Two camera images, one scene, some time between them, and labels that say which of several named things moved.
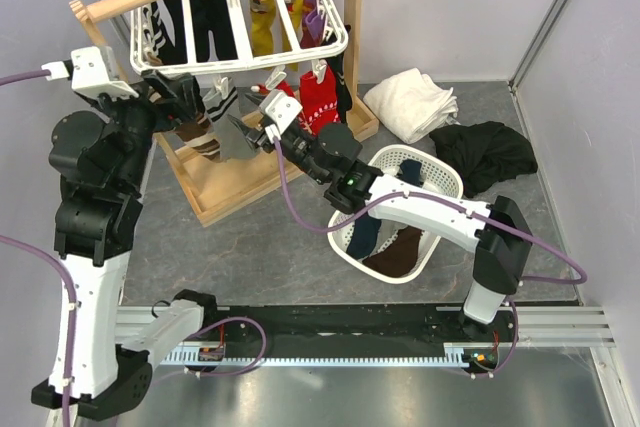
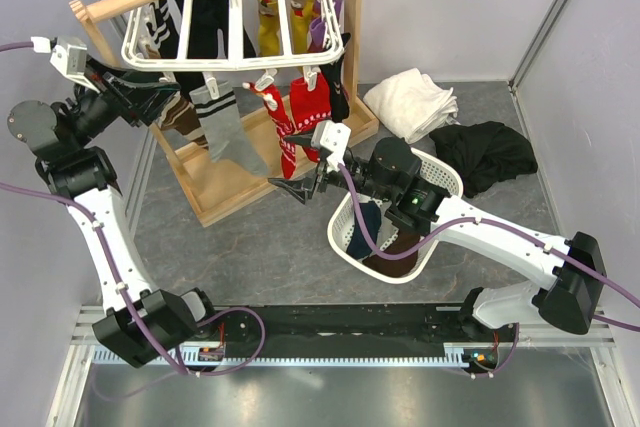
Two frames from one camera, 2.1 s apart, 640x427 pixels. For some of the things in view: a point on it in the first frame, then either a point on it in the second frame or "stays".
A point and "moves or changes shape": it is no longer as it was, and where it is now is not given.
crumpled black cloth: [485, 152] stays
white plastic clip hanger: [219, 15] moves or changes shape
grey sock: [233, 140] moves or changes shape
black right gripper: [260, 139] → [299, 188]
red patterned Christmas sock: [318, 101] moves or changes shape
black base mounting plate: [491, 348] stays
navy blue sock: [363, 237] stays
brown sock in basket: [398, 258] stays
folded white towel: [411, 106] stays
